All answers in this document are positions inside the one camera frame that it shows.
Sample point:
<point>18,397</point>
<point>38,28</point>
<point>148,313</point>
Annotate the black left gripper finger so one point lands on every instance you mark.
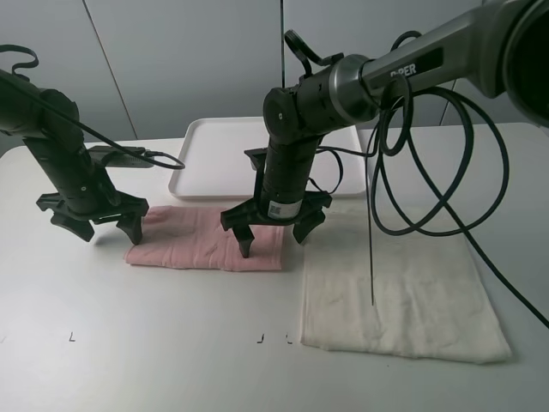
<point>131,224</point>
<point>82,229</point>

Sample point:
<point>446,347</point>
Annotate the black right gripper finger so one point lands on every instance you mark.
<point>302,228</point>
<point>244,237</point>

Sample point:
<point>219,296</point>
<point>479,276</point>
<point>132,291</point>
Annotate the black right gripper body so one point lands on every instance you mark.
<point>280,197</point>

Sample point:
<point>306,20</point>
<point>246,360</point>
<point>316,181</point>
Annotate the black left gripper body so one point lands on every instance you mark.
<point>84,188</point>

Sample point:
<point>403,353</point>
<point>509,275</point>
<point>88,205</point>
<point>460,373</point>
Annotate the pink towel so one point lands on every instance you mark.
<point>192,238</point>

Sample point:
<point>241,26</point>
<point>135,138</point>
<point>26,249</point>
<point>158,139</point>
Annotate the white towel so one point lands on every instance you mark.
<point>412,296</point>

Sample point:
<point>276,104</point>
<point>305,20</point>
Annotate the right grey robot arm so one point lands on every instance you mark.
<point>500,47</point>

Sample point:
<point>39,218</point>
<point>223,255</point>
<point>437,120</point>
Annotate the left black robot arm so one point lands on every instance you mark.
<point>37,114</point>

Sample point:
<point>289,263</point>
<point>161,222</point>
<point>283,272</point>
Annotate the white plastic tray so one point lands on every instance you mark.
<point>217,167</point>

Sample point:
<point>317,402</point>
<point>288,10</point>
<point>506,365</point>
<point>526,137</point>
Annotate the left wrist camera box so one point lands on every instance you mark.
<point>111,157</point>

